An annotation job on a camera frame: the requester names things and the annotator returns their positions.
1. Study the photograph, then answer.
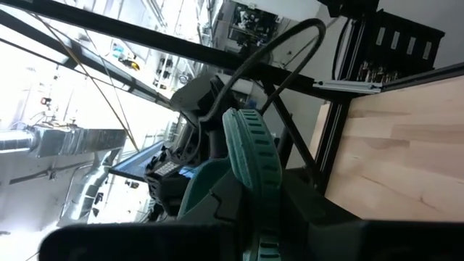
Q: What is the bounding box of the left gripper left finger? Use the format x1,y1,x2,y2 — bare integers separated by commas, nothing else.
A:
38,169,254,261

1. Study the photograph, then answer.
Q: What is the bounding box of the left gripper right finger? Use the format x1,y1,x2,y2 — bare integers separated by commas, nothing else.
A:
281,169,464,261

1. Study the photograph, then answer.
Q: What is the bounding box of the teal green rubber slide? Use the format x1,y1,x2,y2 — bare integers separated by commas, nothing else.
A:
176,107,284,261

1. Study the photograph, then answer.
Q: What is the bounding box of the blue-screen tablet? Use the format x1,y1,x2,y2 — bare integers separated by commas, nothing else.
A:
108,140,166,182

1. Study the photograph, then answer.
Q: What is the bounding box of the black equipment rack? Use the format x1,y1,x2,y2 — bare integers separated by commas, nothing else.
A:
328,0,447,85

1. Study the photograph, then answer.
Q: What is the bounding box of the black aluminium rig frame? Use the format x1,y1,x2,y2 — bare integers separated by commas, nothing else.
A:
0,0,464,195

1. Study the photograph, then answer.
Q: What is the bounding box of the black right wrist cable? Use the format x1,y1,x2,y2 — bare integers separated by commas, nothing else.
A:
199,17,327,123

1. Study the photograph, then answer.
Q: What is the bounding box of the silver aluminium bracket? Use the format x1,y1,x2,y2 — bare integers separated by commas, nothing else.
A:
312,79,384,96

